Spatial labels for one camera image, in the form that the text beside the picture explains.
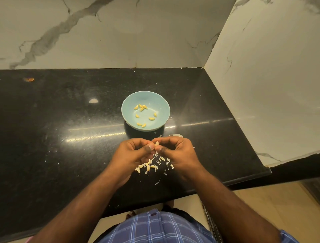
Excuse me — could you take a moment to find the black cabinet trim strip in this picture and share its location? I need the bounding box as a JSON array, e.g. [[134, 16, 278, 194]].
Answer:
[[201, 198, 224, 243]]

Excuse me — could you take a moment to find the pile of garlic skins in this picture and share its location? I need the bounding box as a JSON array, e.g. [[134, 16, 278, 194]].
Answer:
[[134, 151, 176, 186]]

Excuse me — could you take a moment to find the person's left forearm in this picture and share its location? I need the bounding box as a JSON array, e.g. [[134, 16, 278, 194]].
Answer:
[[30, 174, 127, 243]]

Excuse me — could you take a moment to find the person's right hand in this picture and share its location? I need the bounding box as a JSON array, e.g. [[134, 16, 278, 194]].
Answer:
[[152, 136, 204, 180]]

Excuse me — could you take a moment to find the light blue bowl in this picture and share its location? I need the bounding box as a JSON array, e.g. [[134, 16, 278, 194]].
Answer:
[[121, 90, 171, 132]]

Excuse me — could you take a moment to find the person's left hand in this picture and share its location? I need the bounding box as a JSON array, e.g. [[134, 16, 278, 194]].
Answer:
[[107, 138, 157, 188]]

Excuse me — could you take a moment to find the person's right forearm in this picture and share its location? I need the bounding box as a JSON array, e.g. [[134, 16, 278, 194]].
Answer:
[[189, 168, 282, 243]]

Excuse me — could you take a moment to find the blue plaid shirt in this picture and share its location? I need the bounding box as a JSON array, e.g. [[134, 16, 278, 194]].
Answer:
[[97, 209, 300, 243]]

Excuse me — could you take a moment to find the cluster of peeled garlic cloves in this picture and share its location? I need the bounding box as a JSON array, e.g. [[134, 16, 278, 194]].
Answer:
[[133, 103, 159, 128]]

